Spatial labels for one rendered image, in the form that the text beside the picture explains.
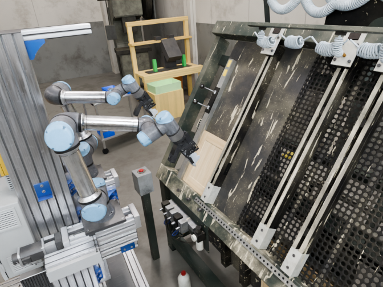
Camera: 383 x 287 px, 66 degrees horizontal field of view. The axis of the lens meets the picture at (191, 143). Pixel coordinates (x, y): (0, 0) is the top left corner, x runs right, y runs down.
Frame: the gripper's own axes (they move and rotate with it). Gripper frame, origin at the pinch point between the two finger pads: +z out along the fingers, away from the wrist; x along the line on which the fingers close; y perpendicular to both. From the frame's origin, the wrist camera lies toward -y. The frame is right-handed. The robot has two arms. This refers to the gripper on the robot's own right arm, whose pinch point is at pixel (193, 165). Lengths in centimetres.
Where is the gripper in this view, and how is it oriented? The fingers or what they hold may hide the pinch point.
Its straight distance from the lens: 156.4
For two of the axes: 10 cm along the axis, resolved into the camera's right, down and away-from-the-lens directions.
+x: -4.5, -3.7, 8.1
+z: 4.7, 6.7, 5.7
